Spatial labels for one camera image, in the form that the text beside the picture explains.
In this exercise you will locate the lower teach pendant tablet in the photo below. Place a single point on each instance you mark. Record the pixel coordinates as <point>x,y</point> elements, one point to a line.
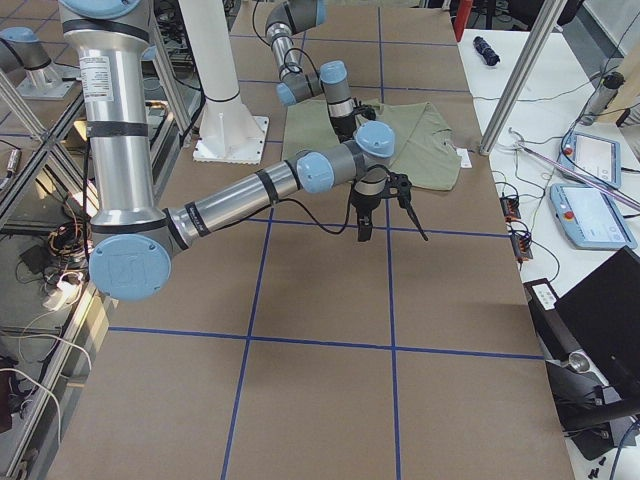
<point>589,218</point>

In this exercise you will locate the teach pendant tablet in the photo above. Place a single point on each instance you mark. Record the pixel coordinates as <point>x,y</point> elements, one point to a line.
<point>589,218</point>
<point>593,155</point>

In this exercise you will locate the orange electronics board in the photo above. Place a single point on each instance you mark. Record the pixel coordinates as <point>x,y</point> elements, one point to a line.
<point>510,208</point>
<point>521,243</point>

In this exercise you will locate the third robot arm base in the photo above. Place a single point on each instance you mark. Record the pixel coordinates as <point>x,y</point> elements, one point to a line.
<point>22,49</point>

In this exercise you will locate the black camera stand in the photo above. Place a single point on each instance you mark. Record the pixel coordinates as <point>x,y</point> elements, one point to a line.
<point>596,417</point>

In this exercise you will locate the black box device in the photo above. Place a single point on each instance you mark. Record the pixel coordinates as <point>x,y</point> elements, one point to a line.
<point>599,316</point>

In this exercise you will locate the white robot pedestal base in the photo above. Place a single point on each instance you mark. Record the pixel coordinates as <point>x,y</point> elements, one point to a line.
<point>228,132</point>

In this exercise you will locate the aluminium frame post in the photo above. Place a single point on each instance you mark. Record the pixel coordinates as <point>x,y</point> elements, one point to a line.
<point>536,40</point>

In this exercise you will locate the white shirt price tag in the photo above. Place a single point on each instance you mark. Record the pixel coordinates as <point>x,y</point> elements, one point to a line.
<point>465,158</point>

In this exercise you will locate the white side table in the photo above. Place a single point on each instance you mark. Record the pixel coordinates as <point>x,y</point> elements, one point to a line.
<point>551,99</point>

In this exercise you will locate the dark blue folded cloth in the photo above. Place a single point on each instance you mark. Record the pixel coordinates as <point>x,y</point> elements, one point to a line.
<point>486,52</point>

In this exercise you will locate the olive green long-sleeve shirt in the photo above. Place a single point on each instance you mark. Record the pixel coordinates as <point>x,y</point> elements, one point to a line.
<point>424,148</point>

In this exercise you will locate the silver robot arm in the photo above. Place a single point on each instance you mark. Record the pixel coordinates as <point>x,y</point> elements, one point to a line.
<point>134,240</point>
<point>312,65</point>

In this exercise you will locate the upper teach pendant tablet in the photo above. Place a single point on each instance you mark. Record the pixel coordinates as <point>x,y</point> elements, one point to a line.
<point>593,155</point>

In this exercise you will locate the grey metal water bottle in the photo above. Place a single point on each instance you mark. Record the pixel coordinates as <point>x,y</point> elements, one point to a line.
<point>605,92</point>

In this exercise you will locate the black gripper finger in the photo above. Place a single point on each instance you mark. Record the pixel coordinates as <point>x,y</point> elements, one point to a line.
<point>415,217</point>
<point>364,227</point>

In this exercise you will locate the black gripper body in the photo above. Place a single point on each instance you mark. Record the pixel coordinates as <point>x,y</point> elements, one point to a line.
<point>364,205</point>
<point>343,125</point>

